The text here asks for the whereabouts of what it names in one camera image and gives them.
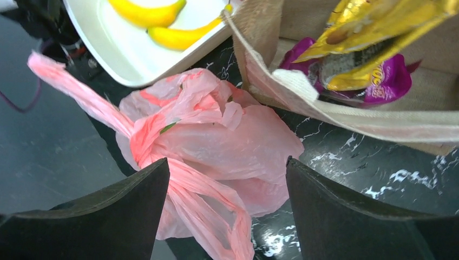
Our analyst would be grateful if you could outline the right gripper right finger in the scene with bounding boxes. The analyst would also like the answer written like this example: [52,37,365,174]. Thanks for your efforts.
[286,157,458,259]

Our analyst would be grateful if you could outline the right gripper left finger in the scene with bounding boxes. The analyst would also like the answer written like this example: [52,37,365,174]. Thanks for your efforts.
[1,158,170,259]

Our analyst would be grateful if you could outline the pink plastic grocery bag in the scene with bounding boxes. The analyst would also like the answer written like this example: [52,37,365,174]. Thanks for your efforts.
[28,52,304,259]

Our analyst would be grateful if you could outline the brown burlap tote bag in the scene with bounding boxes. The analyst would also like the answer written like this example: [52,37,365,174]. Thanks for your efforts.
[222,1,458,155]

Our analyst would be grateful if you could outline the purple grape candy packet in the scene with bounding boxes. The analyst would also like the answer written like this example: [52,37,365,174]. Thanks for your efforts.
[279,37,420,108]

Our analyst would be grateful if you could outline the yellow Lays chips bag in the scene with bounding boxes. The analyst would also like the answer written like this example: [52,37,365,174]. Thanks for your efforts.
[295,0,458,91]

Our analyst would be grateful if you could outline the white rectangular tray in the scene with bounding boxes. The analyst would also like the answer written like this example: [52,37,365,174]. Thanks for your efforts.
[63,0,232,88]

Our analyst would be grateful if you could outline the right yellow banana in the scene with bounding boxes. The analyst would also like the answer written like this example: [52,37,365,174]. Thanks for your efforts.
[145,16,222,51]

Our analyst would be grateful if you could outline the yellow banana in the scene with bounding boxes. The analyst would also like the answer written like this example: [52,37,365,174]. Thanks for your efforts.
[108,0,187,28]
[145,16,222,51]

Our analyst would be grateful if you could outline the lower left yellow banana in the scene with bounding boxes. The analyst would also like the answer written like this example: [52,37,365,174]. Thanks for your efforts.
[108,0,187,28]

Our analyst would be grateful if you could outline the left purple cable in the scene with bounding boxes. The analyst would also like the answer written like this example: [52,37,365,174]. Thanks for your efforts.
[0,39,55,114]

